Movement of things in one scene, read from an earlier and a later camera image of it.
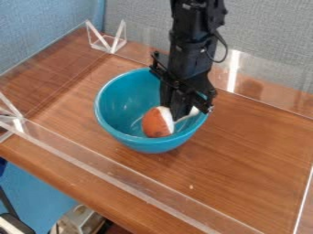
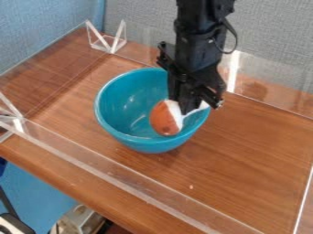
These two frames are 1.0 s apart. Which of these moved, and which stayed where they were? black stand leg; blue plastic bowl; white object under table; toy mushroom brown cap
Moved: toy mushroom brown cap
Stayed: white object under table; blue plastic bowl; black stand leg
